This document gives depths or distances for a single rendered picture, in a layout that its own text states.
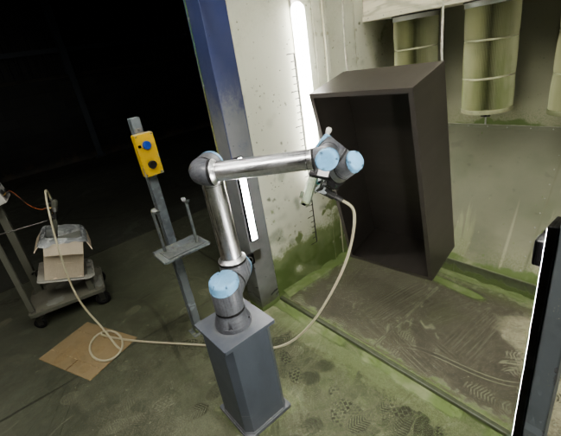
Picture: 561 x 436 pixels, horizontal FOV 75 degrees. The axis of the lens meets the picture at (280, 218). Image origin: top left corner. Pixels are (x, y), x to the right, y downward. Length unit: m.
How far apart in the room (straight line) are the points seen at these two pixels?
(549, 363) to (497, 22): 2.24
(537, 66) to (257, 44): 1.93
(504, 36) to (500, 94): 0.36
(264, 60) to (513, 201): 2.06
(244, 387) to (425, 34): 2.69
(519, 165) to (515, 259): 0.70
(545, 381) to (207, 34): 2.20
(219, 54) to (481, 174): 2.17
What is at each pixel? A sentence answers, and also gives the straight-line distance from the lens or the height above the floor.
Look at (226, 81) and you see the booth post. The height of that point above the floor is 1.75.
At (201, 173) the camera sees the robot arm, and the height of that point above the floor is 1.45.
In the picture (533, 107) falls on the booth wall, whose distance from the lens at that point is 3.30.
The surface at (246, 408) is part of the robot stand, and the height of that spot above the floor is 0.21.
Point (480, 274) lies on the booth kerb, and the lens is 3.21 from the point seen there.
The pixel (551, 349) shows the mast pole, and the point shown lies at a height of 1.10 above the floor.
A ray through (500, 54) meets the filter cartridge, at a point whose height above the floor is 1.63.
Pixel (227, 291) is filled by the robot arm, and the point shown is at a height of 0.88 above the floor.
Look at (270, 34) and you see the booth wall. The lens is 2.69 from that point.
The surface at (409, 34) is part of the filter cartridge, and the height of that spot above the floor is 1.84.
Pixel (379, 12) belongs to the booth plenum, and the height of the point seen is 2.02.
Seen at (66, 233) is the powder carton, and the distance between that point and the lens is 3.96.
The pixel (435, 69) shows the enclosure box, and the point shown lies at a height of 1.68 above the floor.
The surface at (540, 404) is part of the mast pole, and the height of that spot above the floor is 0.91.
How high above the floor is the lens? 1.87
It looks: 24 degrees down
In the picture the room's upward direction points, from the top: 9 degrees counter-clockwise
